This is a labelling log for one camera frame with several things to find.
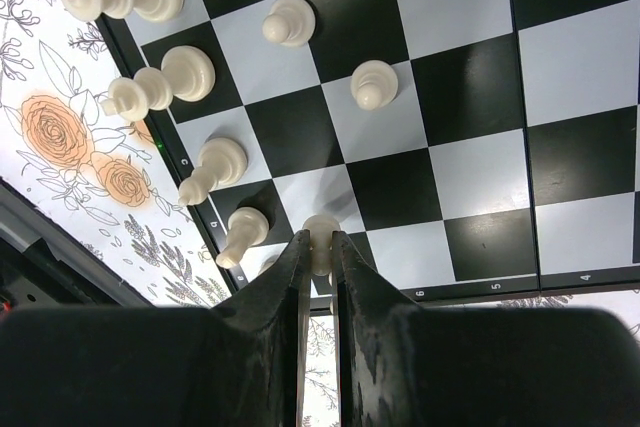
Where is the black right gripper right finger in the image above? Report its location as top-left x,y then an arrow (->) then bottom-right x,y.
332,232 -> 639,426

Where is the floral table cloth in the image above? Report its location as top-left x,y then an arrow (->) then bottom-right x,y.
1,0 -> 586,426

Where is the black white chess board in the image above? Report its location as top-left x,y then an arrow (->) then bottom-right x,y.
99,0 -> 639,301

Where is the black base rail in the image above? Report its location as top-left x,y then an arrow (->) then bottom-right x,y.
1,181 -> 151,312

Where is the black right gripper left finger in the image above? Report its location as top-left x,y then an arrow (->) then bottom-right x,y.
1,230 -> 311,426

